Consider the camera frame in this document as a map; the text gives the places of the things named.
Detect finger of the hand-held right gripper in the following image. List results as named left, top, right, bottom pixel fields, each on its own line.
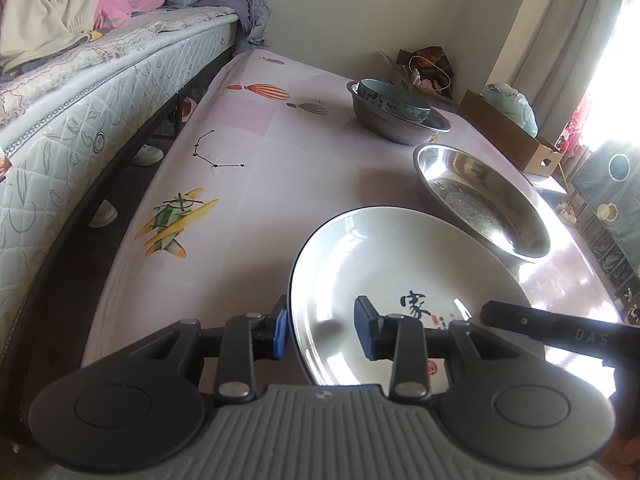
left=480, top=300, right=551, bottom=342

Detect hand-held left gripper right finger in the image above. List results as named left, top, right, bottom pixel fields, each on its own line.
left=353, top=295, right=496, bottom=403

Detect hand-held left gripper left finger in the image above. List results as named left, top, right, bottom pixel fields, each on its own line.
left=125, top=294, right=290, bottom=403

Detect white ceramic plate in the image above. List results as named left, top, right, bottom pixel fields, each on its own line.
left=288, top=206, right=533, bottom=393

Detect stainless steel plate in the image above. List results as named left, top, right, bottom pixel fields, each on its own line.
left=413, top=143, right=552, bottom=263

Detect dark fabric cabinet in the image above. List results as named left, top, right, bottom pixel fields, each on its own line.
left=570, top=140, right=640, bottom=321

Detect pink printed tablecloth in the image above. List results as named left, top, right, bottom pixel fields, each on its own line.
left=82, top=49, right=626, bottom=396

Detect open brown cardboard box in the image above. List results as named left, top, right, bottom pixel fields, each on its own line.
left=457, top=89, right=563, bottom=173

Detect stainless steel bowl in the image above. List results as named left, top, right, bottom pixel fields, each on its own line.
left=346, top=80, right=452, bottom=146

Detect pale green plastic bag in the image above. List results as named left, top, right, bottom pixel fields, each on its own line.
left=482, top=81, right=540, bottom=138

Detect white shoe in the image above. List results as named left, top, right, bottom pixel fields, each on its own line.
left=131, top=144, right=165, bottom=166
left=89, top=199, right=119, bottom=228

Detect blue-green patterned bowl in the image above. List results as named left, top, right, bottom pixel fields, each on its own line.
left=356, top=78, right=432, bottom=123

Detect cardboard box with clutter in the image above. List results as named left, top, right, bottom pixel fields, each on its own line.
left=380, top=50, right=456, bottom=106

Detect dark patterned bag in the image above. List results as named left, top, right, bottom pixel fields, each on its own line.
left=410, top=46, right=455, bottom=93

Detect white quilted mattress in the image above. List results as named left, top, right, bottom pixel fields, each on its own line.
left=0, top=5, right=241, bottom=341

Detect beige curtain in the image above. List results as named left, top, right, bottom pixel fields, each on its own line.
left=487, top=0, right=640, bottom=151

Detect grey cloth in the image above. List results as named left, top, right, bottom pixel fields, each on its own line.
left=220, top=0, right=273, bottom=51

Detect beige cloth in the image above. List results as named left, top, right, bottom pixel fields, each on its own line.
left=0, top=0, right=106, bottom=73

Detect dark bed frame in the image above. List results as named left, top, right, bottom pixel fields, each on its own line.
left=0, top=35, right=251, bottom=411

